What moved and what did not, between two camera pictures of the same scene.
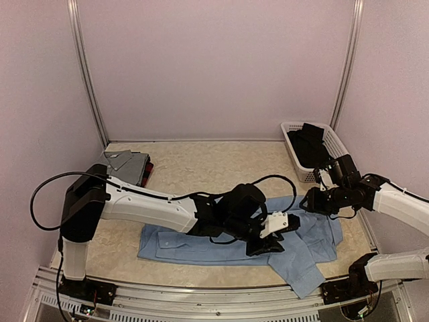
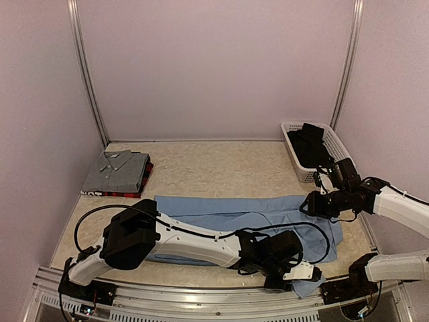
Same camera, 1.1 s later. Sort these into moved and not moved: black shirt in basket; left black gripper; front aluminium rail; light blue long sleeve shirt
Moved: light blue long sleeve shirt; left black gripper
Not moved: black shirt in basket; front aluminium rail
